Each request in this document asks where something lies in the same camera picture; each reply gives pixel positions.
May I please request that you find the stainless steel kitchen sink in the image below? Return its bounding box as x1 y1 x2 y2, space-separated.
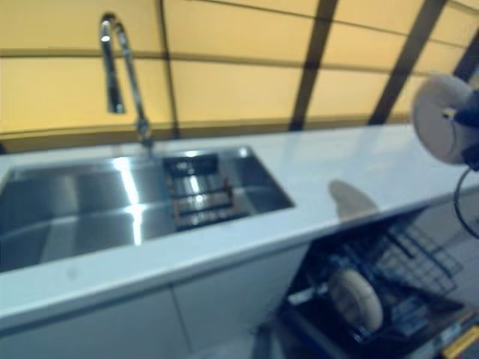
0 144 297 274

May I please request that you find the white cabinet door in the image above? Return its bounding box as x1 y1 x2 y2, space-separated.
171 242 312 353
0 283 192 359

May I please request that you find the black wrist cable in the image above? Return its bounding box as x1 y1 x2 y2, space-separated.
453 165 479 241

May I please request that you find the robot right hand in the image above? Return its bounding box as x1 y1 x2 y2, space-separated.
442 85 479 168

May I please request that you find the cream ceramic plate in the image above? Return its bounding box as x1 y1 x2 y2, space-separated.
411 73 477 166
328 268 385 333

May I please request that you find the black dish drying rack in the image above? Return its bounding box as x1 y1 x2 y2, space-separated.
162 150 251 232

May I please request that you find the chrome gooseneck kitchen faucet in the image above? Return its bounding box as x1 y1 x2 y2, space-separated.
98 12 157 151

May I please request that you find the open dishwasher door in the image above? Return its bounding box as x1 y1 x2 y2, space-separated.
257 294 479 359

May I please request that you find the black wire dishwasher rack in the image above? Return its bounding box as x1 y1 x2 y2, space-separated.
287 215 466 338

